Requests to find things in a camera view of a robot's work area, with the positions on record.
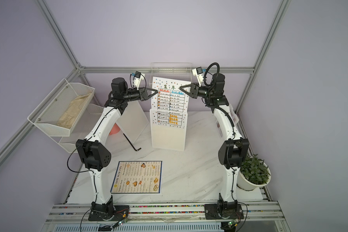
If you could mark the black allen key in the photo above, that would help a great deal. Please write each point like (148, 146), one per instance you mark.
(134, 148)

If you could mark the dotted table price menu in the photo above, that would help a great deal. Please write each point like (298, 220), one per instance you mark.
(169, 107)

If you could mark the aluminium front rail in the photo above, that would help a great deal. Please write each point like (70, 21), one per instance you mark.
(171, 212)

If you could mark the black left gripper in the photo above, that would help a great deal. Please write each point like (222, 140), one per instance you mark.
(143, 94)

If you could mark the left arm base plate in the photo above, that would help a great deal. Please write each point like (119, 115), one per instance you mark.
(108, 212)

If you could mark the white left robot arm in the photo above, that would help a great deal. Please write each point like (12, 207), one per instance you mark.
(92, 151)

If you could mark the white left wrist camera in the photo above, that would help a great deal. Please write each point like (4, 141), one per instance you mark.
(136, 79)

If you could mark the upper white mesh shelf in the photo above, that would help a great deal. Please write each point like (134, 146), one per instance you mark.
(48, 112)

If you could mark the beige cloth in shelf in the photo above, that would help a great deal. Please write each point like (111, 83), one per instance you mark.
(70, 115)

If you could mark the large dim sum menu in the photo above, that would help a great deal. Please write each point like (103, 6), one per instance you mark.
(137, 177)

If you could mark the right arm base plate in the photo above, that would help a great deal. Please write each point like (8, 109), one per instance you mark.
(223, 211)

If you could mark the narrow white rack box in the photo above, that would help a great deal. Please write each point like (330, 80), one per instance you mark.
(228, 122)

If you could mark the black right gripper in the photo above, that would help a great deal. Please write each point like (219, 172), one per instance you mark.
(195, 93)

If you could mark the large white board front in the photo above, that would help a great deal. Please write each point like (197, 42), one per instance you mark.
(168, 129)

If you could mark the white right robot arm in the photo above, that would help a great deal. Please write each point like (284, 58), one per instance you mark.
(233, 151)

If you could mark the large white board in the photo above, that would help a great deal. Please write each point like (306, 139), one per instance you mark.
(133, 121)
(168, 129)

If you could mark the small special menu flyer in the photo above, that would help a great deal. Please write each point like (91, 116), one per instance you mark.
(218, 126)

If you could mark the potted green plant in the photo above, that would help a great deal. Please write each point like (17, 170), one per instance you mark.
(254, 173)

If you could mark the large white board rear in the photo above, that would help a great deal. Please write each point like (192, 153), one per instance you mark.
(133, 121)

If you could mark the pink plastic cup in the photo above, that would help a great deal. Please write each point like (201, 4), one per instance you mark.
(115, 129)

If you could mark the white wire wall basket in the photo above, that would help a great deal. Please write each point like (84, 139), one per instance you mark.
(172, 70)

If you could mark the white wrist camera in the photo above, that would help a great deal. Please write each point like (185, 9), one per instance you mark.
(136, 79)
(199, 74)

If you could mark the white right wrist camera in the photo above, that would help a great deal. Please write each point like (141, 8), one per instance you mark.
(199, 74)

